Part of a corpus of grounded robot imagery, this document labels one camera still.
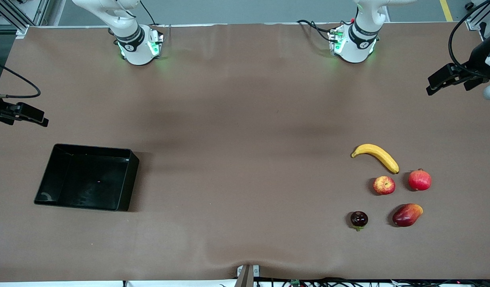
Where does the red yellow apple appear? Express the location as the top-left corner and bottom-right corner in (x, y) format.
(373, 176), (396, 196)

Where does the red yellow mango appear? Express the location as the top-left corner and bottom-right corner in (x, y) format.
(392, 203), (424, 228)

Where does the grey metal bracket with post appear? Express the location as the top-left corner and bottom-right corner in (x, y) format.
(236, 264), (260, 287)

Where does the table cover cloth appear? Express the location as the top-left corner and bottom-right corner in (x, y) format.
(0, 22), (490, 281)

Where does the dark purple mangosteen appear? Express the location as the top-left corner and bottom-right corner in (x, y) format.
(350, 211), (369, 232)

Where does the black arm base cable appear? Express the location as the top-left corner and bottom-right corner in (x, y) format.
(139, 0), (156, 26)
(297, 19), (335, 42)

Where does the red pomegranate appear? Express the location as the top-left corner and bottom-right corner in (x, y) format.
(408, 169), (432, 191)

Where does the yellow banana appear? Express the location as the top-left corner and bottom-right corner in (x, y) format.
(351, 143), (400, 175)

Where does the black left arm base cable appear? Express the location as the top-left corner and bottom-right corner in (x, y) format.
(297, 19), (335, 42)

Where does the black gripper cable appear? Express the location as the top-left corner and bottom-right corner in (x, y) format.
(448, 0), (490, 78)
(0, 59), (41, 99)

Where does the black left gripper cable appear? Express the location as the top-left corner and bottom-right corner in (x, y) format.
(448, 0), (490, 78)

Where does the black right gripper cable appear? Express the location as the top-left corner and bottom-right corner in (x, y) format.
(0, 59), (41, 99)

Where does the aluminium frame profile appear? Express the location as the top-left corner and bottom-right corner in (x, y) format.
(466, 0), (490, 31)
(0, 0), (50, 38)

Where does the black right arm base cable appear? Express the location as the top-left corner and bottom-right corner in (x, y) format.
(139, 0), (156, 26)

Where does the black plastic box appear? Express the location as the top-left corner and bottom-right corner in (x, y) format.
(34, 143), (140, 212)

